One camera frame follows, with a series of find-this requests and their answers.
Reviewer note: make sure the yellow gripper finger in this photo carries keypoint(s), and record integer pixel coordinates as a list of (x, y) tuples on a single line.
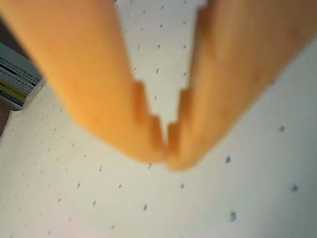
[(86, 74), (223, 86)]

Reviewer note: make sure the white box with yellow stripe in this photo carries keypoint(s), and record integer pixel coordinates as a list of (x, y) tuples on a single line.
[(15, 81)]

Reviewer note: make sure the white dotted work board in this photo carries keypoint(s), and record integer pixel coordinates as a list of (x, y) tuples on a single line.
[(223, 193)]

